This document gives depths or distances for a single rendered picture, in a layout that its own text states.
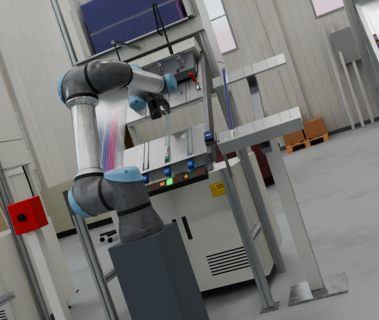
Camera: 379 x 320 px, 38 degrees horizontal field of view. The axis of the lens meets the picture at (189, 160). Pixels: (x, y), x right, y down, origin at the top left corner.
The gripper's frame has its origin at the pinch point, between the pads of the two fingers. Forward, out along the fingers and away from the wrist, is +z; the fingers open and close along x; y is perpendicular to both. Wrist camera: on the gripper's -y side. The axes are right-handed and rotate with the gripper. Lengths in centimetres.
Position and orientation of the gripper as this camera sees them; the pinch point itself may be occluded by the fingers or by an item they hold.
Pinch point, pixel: (166, 113)
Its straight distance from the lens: 260.0
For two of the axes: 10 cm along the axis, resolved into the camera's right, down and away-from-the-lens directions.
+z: 4.0, 4.1, 8.2
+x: -9.1, 3.0, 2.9
